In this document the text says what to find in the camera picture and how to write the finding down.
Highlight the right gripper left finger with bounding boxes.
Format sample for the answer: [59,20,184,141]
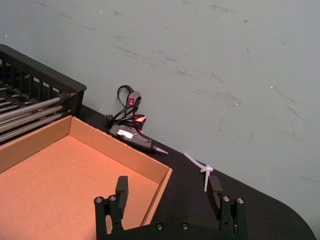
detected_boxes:
[93,175,130,235]

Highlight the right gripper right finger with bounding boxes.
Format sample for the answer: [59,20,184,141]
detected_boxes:
[207,175,248,236]

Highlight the shallow brown cardboard tray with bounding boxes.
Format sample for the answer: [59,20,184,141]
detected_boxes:
[0,115,173,240]

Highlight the black rack with steel bars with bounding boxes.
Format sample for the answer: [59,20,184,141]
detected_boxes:
[0,44,87,146]

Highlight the black corded tool red switch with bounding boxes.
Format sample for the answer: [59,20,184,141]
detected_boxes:
[104,85,169,156]

